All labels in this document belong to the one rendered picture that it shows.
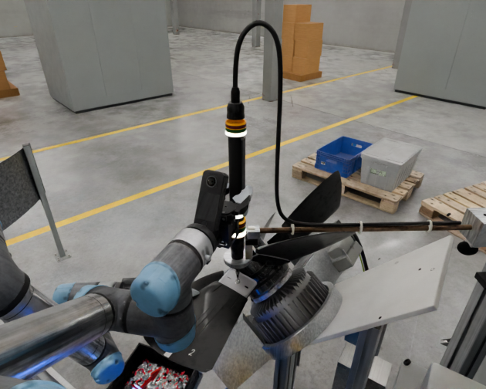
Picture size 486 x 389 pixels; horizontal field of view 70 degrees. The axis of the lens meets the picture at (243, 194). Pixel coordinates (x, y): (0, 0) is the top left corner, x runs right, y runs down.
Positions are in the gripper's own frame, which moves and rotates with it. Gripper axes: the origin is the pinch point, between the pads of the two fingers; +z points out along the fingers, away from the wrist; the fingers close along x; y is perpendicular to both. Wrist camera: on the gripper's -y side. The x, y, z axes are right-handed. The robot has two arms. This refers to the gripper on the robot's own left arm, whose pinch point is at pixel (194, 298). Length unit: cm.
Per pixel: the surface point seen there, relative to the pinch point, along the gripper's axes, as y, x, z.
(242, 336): -0.7, 13.5, 12.4
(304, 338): -8.6, 6.8, 27.3
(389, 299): -13.1, -8.3, 44.3
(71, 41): 558, -58, -230
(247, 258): 1.1, -10.9, 13.7
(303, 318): -3.9, 4.8, 28.0
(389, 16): 1228, -128, 586
